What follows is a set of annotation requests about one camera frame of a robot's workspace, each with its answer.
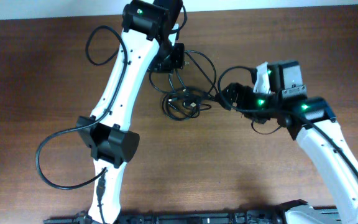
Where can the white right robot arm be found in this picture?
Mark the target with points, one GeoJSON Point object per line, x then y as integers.
{"type": "Point", "coordinates": [278, 92]}

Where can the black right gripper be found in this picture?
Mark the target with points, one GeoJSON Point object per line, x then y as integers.
{"type": "Point", "coordinates": [232, 90]}

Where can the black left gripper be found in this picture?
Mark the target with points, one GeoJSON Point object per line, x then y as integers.
{"type": "Point", "coordinates": [176, 63]}

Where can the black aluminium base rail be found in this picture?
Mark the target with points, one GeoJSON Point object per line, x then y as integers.
{"type": "Point", "coordinates": [251, 216]}

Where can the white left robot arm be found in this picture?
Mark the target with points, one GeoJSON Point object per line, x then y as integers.
{"type": "Point", "coordinates": [148, 34]}

